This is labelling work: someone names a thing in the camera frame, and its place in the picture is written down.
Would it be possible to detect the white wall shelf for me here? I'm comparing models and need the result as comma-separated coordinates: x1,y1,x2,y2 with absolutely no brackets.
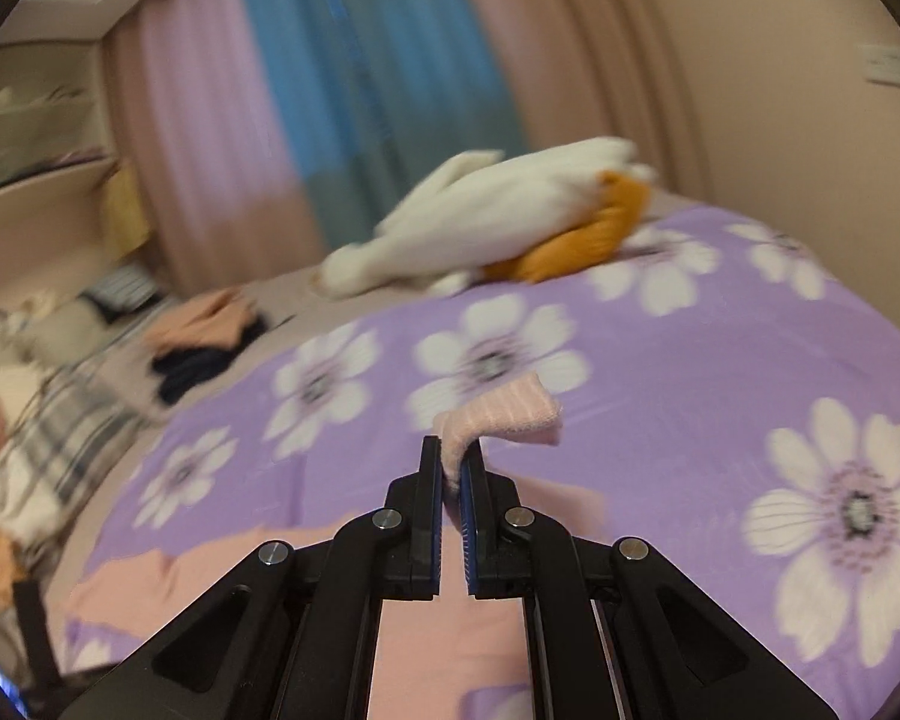
0,41,116,188

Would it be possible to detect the white goose plush toy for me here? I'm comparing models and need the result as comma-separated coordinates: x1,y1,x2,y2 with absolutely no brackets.
317,137,656,299

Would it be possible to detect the purple floral bed sheet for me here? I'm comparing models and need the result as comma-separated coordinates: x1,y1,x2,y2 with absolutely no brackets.
61,206,900,718

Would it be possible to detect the plaid grey white quilt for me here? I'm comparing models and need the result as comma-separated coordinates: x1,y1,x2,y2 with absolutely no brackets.
0,358,159,564

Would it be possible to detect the white wall power strip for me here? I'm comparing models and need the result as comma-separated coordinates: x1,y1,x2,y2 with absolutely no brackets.
859,44,900,88

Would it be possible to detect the folded dark navy garment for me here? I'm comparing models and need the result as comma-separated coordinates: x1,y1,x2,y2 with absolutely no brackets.
151,316,269,406

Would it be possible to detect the pink and blue curtain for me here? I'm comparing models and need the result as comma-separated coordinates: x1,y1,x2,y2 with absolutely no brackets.
103,0,712,293

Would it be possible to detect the folded peach garment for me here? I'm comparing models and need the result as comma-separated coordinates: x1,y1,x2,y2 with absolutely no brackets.
144,288,256,356

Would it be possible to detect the pink knit sweater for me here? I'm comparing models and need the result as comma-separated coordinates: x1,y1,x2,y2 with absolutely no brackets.
59,372,618,720

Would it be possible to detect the yellow hanging cloth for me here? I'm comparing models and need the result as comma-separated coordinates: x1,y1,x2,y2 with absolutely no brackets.
100,161,152,260

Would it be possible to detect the striped blue pillow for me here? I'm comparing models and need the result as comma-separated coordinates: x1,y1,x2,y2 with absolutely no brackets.
80,263,164,323

